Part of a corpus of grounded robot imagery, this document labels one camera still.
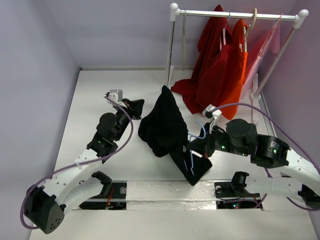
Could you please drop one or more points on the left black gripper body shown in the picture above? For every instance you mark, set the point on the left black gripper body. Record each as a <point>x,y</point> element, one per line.
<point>122,115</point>

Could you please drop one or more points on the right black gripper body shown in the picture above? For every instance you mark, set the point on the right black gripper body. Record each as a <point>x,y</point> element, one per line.
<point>203,144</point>

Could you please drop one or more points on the black t shirt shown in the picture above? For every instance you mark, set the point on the black t shirt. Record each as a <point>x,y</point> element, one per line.
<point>166,133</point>

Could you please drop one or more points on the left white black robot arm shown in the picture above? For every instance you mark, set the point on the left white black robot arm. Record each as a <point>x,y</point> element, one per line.
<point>48,201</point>

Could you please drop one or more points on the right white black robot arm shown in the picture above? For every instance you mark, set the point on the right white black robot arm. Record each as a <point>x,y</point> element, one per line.
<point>302,181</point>

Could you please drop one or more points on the orange hanging shirt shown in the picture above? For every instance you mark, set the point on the orange hanging shirt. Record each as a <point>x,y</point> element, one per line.
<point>236,66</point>

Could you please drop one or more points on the dark red hanging shirt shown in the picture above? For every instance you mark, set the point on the dark red hanging shirt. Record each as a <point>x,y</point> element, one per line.
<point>206,82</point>

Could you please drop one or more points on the beige plastic hanger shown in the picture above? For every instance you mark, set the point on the beige plastic hanger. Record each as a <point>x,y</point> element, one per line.
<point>183,42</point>

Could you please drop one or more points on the pink white hanger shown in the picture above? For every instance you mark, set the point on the pink white hanger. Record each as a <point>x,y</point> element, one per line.
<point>225,37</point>

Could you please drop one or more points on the pink hanging shirt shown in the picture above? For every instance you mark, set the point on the pink hanging shirt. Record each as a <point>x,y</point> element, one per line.
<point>269,41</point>

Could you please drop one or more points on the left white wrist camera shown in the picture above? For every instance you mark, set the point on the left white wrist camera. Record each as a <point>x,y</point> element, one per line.
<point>116,95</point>

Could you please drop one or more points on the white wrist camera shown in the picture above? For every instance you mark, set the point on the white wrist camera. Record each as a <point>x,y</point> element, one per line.
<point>116,95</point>
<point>213,115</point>

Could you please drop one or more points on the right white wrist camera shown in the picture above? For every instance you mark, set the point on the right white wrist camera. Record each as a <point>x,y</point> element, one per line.
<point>213,115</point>

